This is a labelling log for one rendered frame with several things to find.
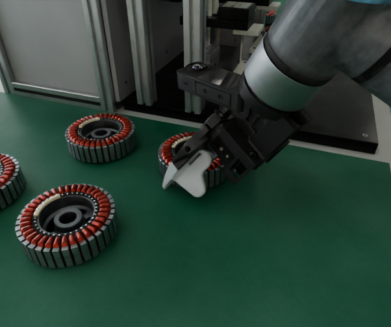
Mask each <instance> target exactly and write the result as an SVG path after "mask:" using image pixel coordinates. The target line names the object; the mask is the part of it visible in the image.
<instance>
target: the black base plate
mask: <svg viewBox="0 0 391 327"><path fill-rule="evenodd" d="M257 37H258V36H247V35H244V40H243V49H242V60H245V61H248V60H249V58H250V56H251V55H252V53H249V49H250V48H251V46H252V45H253V44H254V42H255V41H256V40H257ZM210 44H211V45H220V29H219V28H212V27H211V28H210ZM239 47H240V44H238V45H237V47H229V46H222V45H220V61H219V68H222V69H225V70H227V71H232V72H233V71H234V70H235V68H236V65H237V64H238V56H239ZM183 67H184V51H182V52H181V53H180V54H178V55H177V56H176V57H175V58H174V59H173V60H171V61H170V62H169V63H168V64H166V65H165V66H164V67H163V68H162V69H160V70H159V71H158V72H157V73H155V76H156V86H157V101H156V102H153V105H152V106H147V105H146V104H145V103H144V104H138V103H137V96H136V90H135V91H133V92H132V93H131V94H130V95H129V96H128V97H126V98H125V99H124V100H123V105H124V110H129V111H133V112H140V113H145V114H151V115H158V116H162V117H169V118H173V119H180V120H184V121H191V122H195V123H202V124H203V123H204V122H205V121H206V120H207V119H208V118H209V117H210V116H211V115H212V114H213V113H214V112H217V111H218V110H220V106H219V105H218V104H215V103H213V102H210V101H208V100H206V99H205V108H204V110H202V112H201V113H200V114H195V113H194V112H193V111H191V112H190V113H188V112H185V101H184V90H181V89H179V88H178V82H177V70H178V69H181V68H183ZM304 109H305V110H306V111H307V112H308V113H309V114H310V115H311V116H312V117H313V119H312V120H311V121H310V122H309V123H308V124H306V125H305V126H304V127H303V128H301V129H299V130H298V131H297V132H296V133H295V134H294V135H293V136H292V137H291V138H289V139H292V140H296V141H304V142H307V143H314V144H318V145H325V146H330V147H336V148H341V149H347V150H351V151H359V152H365V153H369V154H375V152H376V150H377V146H378V144H379V143H378V137H377V129H376V124H375V114H374V109H373V101H372V94H371V93H370V92H369V91H368V90H366V89H364V88H363V87H362V86H360V85H359V84H357V83H356V82H355V81H354V80H352V79H351V78H350V77H348V76H347V75H346V74H344V73H343V72H342V71H339V72H338V73H337V74H336V75H335V76H334V77H333V78H332V79H331V80H330V81H329V82H328V83H327V84H326V85H325V86H324V87H323V88H322V89H321V90H320V91H319V92H318V93H317V94H316V95H315V96H314V97H313V98H312V99H311V100H310V101H309V102H308V103H307V104H306V105H305V107H304Z"/></svg>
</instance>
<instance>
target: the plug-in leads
mask: <svg viewBox="0 0 391 327"><path fill-rule="evenodd" d="M218 7H219V1H218V0H213V2H212V0H207V18H213V16H217V15H218Z"/></svg>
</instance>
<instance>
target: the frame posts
mask: <svg viewBox="0 0 391 327"><path fill-rule="evenodd" d="M126 4H127V15H128V21H129V32H130V39H131V50H132V61H133V68H134V79H135V85H136V96H137V103H138V104H144V103H145V104H146V105H147V106H152V105H153V102H156V101H157V86H156V76H155V59H154V50H153V33H152V23H151V6H150V0H126ZM260 11H261V10H257V6H256V12H255V23H258V24H259V23H260ZM265 20H266V10H264V13H263V19H262V24H264V26H265ZM206 22H207V0H183V39H184V67H186V65H188V64H190V63H193V62H203V63H205V59H206ZM184 101H185V112H188V113H190V112H191V111H193V112H194V113H195V114H200V113H201V112H202V110H204V108H205V100H204V99H203V98H201V97H198V96H196V95H193V94H191V93H188V92H187V91H184Z"/></svg>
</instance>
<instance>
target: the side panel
mask: <svg viewBox="0 0 391 327"><path fill-rule="evenodd" d="M0 80H1V83H2V85H3V88H4V91H5V93H11V94H14V95H21V96H25V97H32V98H36V99H43V100H46V101H53V102H57V103H64V104H70V105H75V106H81V107H85V108H92V109H96V110H102V111H108V110H109V112H114V113H115V112H117V109H120V108H121V102H117V101H116V98H115V93H114V85H113V81H112V73H111V68H110V60H109V55H108V47H107V39H106V34H105V26H104V21H103V13H102V9H101V1H100V0H0Z"/></svg>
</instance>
